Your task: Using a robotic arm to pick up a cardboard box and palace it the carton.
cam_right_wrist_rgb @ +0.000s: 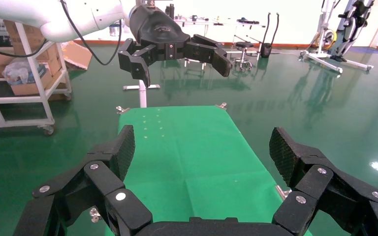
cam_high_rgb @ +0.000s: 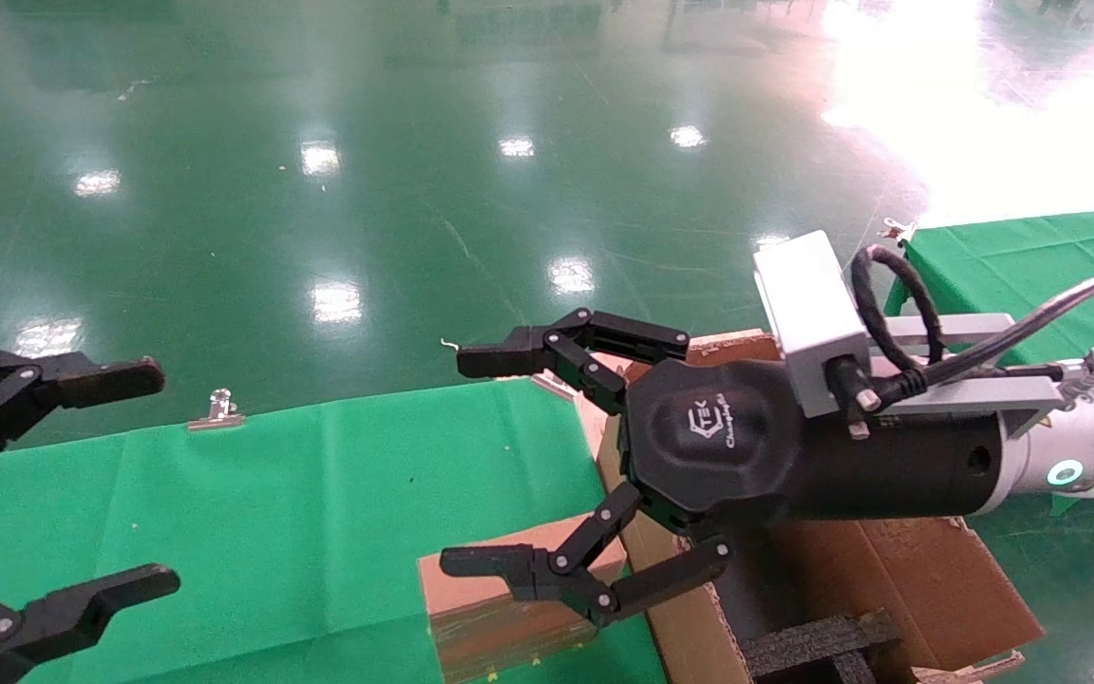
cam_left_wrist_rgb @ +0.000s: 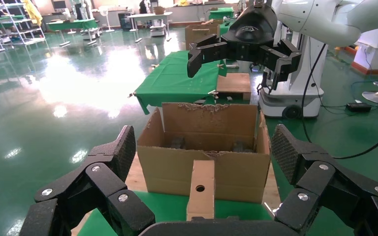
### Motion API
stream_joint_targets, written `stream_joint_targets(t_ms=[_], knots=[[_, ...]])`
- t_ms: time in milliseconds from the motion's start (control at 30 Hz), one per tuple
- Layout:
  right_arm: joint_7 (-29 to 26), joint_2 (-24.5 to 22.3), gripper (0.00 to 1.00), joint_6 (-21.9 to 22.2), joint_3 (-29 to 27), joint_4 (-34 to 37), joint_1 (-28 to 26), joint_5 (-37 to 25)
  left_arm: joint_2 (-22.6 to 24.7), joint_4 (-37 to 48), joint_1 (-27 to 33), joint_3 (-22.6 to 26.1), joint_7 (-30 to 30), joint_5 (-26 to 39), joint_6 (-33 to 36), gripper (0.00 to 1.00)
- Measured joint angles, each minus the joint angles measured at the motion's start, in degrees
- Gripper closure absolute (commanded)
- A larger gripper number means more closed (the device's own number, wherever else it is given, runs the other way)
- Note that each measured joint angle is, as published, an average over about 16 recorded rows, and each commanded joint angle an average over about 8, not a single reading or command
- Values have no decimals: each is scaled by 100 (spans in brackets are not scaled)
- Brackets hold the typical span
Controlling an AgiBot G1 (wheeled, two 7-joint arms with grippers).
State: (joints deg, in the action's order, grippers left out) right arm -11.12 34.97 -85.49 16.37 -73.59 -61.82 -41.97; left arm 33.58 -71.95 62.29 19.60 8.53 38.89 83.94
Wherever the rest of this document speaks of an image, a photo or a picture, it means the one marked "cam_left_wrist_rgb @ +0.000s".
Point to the white wheeled robot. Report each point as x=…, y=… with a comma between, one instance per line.
x=298, y=97

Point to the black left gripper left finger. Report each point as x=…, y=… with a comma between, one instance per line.
x=110, y=195

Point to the long green covered table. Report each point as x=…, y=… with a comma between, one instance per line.
x=71, y=24

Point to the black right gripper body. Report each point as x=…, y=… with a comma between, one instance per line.
x=251, y=35

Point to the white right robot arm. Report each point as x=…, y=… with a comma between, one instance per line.
x=322, y=19

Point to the small green covered table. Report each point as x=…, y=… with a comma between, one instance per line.
x=225, y=27

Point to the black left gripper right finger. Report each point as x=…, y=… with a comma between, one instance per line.
x=322, y=195

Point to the green tablecloth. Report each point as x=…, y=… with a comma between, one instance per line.
x=172, y=78

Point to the small brown cardboard box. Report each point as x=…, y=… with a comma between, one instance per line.
x=202, y=202

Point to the large open cardboard carton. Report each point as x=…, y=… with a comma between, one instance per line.
x=176, y=172

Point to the white pedestal fan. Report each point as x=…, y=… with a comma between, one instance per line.
x=105, y=11

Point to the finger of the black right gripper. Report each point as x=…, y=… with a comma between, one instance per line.
x=283, y=62
x=208, y=52

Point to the black power adapter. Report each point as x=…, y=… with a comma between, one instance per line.
x=358, y=107

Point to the yellow hanging garment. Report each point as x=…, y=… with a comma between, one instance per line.
x=32, y=13

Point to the white table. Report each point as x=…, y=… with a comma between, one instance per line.
x=150, y=15

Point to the silver metal binder clip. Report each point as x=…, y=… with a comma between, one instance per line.
x=213, y=93
x=132, y=95
x=154, y=65
x=220, y=66

